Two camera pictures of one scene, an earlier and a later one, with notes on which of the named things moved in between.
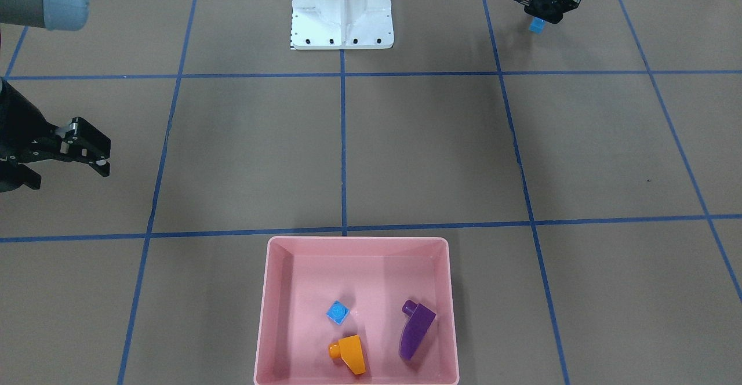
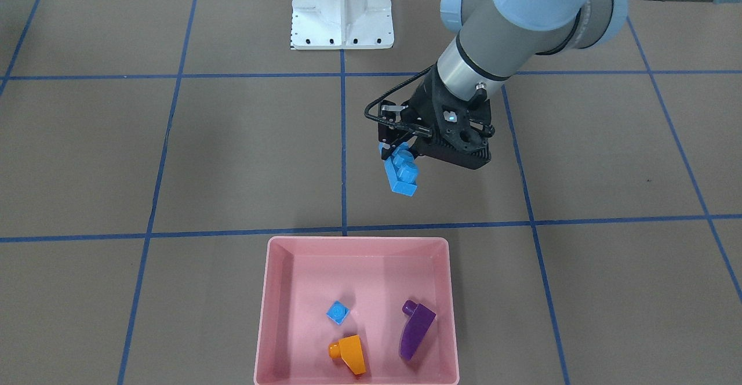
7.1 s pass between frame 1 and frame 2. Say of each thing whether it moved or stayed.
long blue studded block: moved
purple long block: stayed
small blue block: stayed
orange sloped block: stayed
